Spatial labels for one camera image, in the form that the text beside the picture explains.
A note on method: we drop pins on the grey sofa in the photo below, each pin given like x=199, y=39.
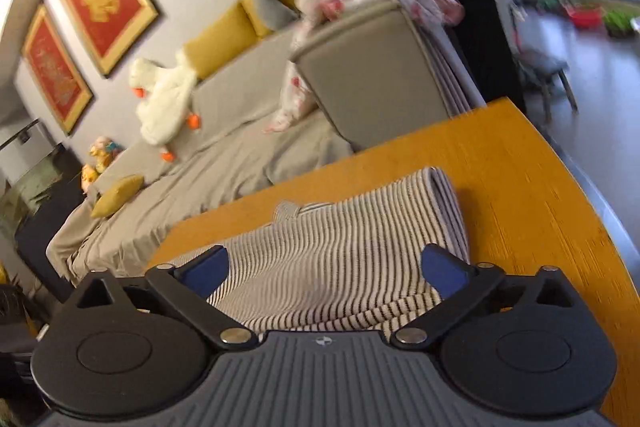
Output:
x=240, y=147

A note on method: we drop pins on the yellow plush toy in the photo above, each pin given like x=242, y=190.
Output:
x=90, y=175

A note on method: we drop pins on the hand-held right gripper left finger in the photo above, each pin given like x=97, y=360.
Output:
x=205, y=274

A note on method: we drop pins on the white goose plush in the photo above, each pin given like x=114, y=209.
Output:
x=165, y=102

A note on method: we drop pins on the green potted plant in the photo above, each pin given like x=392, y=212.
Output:
x=619, y=23

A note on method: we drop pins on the dark low stool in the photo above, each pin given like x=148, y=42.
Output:
x=542, y=63

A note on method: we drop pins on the long yellow back cushion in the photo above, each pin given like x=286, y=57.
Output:
x=220, y=37

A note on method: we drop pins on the red basin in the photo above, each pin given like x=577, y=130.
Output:
x=584, y=17

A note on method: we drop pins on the black cabinet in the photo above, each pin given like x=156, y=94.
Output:
x=45, y=227

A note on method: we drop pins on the small yellow pillow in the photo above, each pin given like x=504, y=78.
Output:
x=117, y=197

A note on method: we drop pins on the glass fish tank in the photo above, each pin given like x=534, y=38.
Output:
x=35, y=167

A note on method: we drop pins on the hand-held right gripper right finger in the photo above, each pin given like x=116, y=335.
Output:
x=442, y=272

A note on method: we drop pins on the striped knit sweater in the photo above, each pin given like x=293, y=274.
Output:
x=325, y=257

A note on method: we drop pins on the colourful doll toy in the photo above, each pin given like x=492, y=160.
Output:
x=104, y=149

